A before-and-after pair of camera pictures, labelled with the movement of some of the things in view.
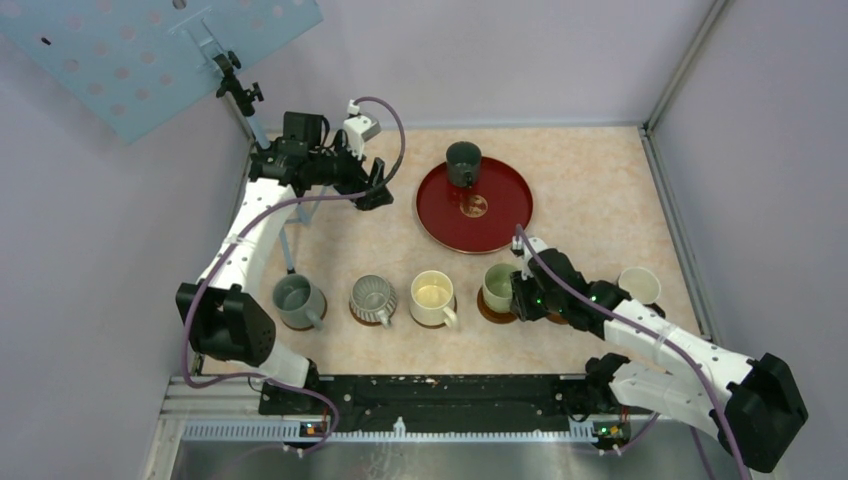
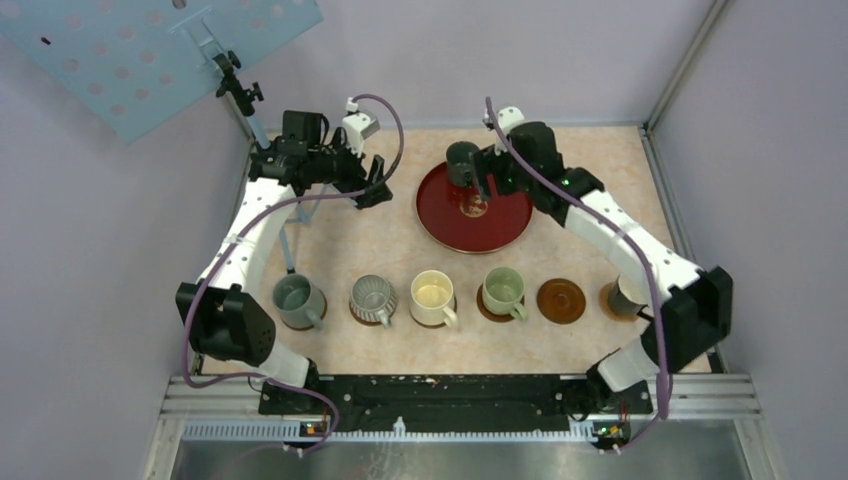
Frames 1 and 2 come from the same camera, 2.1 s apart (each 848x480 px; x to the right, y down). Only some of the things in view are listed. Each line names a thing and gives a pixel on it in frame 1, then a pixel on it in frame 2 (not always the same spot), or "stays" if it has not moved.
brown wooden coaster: [487, 312] stays
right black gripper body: [534, 303] to [508, 178]
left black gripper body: [339, 169] stays
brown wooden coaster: [433, 326] stays
